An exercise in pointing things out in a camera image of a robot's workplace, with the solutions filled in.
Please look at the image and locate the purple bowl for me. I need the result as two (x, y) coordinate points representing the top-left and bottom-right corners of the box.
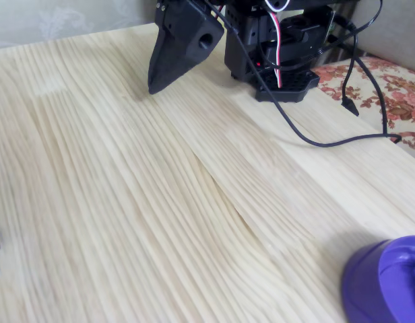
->
(341, 234), (415, 323)

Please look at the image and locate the black cable with plug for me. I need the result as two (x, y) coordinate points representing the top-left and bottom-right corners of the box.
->
(340, 32), (360, 118)

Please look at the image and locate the black power cable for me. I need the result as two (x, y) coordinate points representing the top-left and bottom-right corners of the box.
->
(315, 0), (383, 57)

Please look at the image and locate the long black camera cable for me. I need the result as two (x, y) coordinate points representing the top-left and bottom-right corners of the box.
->
(202, 0), (403, 149)

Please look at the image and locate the floral cloth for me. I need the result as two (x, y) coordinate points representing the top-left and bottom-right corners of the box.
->
(310, 55), (415, 151)

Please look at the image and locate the red white black servo wire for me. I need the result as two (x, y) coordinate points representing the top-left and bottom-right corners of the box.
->
(263, 0), (292, 89)

